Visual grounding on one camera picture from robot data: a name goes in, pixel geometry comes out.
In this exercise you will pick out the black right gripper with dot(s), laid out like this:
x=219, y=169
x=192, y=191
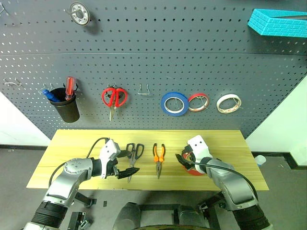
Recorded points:
x=186, y=149

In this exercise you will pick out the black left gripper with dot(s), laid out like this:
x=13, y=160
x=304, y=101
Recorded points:
x=114, y=170

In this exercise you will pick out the large red tape roll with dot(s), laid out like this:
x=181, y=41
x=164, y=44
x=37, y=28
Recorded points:
x=195, y=173

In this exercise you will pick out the orange black pliers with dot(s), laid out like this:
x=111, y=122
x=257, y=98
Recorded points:
x=158, y=161

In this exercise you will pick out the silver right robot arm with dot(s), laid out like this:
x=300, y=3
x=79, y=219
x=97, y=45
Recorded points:
x=227, y=182

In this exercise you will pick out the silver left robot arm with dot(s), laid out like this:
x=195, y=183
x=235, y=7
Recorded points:
x=72, y=167

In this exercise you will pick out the grey metal pegboard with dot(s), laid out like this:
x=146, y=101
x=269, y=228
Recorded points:
x=168, y=60

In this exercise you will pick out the dark grey rounded cover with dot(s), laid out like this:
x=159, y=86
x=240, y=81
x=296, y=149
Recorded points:
x=192, y=220
x=128, y=215

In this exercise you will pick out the blue tape roll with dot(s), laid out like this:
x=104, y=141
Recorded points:
x=164, y=106

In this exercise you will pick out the small red tape roll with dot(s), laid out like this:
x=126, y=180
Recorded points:
x=199, y=95

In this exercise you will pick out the clear plastic bottle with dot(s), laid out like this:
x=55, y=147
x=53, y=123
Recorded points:
x=260, y=160

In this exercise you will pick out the black plastic cup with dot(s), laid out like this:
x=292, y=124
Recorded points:
x=67, y=111

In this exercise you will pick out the white tape roll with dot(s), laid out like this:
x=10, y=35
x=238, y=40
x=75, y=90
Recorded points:
x=230, y=95

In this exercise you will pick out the blue marker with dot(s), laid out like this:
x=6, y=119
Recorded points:
x=49, y=94

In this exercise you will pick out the round metal grinding disc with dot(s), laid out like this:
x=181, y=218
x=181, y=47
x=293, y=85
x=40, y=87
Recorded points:
x=82, y=19

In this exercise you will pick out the teal foam brick-pattern block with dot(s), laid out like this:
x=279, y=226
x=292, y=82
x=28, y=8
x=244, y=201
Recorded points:
x=275, y=26

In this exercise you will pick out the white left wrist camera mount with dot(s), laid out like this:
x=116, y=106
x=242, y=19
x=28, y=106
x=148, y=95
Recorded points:
x=108, y=153

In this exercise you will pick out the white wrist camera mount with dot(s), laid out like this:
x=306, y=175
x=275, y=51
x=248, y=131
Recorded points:
x=199, y=148
x=108, y=153

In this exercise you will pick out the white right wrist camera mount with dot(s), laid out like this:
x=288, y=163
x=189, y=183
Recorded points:
x=199, y=148

